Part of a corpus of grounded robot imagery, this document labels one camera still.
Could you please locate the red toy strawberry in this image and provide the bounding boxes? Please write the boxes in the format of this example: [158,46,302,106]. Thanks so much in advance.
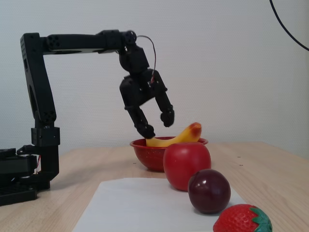
[212,204,273,232]

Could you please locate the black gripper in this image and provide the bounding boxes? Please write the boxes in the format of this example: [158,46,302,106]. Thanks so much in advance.
[119,68,175,140]

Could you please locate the thin black hanging cable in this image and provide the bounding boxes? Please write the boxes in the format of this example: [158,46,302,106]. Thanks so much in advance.
[269,0,309,52]

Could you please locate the red toy apple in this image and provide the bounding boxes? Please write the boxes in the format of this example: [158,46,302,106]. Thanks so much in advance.
[163,142,212,192]

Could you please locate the dark purple toy plum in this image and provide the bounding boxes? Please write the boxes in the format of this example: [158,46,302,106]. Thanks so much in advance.
[187,169,232,215]

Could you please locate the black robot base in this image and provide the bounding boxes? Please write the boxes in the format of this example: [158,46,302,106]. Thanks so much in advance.
[0,147,51,207]

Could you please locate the red white black servo wire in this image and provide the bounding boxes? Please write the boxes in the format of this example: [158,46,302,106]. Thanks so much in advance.
[137,35,157,84]

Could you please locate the yellow toy banana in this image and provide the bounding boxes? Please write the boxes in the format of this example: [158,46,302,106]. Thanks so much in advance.
[145,122,202,147]

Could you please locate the white paper sheet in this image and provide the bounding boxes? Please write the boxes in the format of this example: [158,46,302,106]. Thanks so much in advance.
[71,177,248,232]

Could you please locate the red speckled bowl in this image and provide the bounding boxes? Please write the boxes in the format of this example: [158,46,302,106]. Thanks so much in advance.
[129,136,209,173]

